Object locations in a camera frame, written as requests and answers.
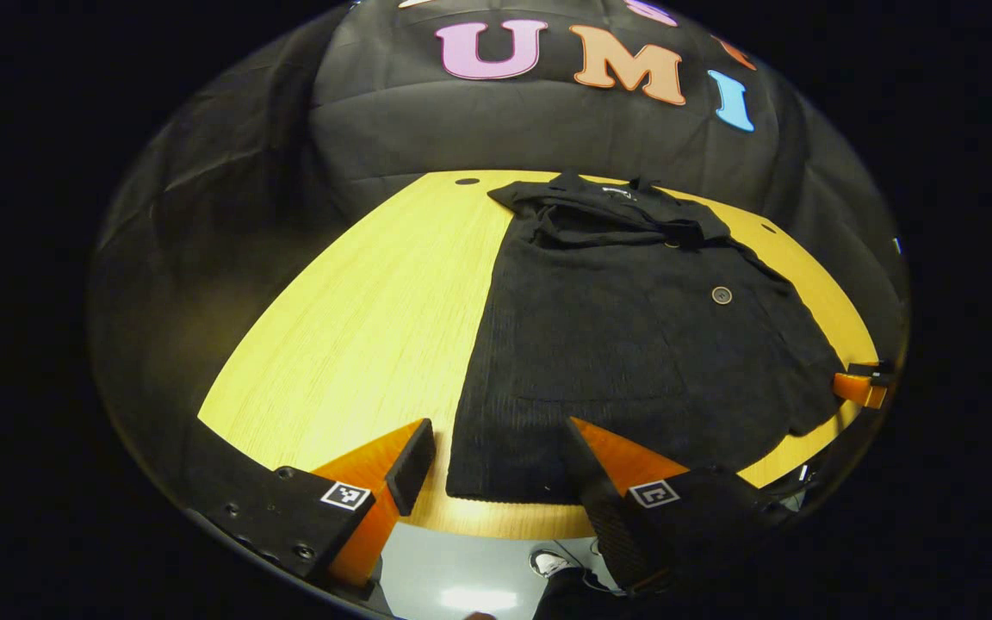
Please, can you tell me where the black backdrop cloth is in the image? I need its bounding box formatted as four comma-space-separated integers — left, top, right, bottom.
87, 0, 912, 518

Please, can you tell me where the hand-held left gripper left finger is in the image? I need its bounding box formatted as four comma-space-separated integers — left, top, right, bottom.
195, 418, 437, 599

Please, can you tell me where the black button shirt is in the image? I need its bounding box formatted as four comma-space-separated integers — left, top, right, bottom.
446, 172, 848, 505

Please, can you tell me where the person's dark trouser leg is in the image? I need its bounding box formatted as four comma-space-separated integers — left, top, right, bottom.
535, 567, 630, 620

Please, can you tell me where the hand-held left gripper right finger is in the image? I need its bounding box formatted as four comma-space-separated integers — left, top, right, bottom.
565, 416, 794, 597

